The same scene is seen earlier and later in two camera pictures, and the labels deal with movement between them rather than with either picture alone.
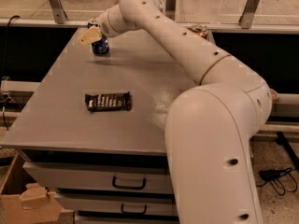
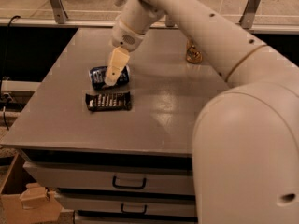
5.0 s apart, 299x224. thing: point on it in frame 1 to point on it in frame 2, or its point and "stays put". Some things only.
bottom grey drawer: (114, 217) stays put
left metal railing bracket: (59, 12) stays put
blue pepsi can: (102, 46) to (97, 77)
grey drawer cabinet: (93, 131) stays put
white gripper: (104, 24) to (126, 38)
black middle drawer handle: (135, 213) stays put
